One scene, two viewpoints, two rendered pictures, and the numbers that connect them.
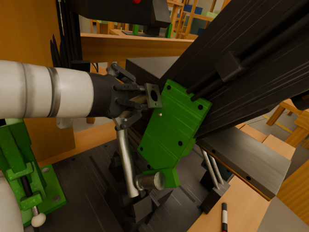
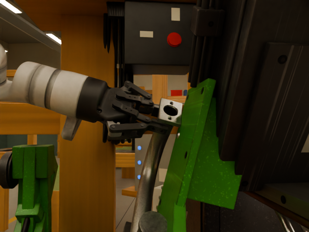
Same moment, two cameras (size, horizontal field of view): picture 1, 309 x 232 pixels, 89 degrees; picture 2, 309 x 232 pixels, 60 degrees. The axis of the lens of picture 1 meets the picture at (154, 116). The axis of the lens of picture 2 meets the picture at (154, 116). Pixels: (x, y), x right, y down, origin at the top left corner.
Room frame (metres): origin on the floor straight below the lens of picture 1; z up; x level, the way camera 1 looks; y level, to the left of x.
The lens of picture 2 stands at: (-0.04, -0.28, 1.21)
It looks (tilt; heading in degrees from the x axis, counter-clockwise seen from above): 2 degrees up; 42
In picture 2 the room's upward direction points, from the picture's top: straight up
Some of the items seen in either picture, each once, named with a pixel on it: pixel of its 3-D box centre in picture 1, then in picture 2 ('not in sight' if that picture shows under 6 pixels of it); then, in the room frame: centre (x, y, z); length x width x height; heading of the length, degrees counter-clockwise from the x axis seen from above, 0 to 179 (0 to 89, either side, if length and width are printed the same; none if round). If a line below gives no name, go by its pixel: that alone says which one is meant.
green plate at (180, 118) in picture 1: (176, 127); (203, 152); (0.31, -0.06, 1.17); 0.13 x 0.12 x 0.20; 139
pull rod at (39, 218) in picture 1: (36, 211); not in sight; (0.15, 0.22, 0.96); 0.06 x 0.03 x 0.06; 49
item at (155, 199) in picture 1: (139, 181); not in sight; (0.31, 0.00, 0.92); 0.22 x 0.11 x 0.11; 49
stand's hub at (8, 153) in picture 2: not in sight; (8, 170); (0.17, 0.32, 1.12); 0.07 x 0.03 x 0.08; 49
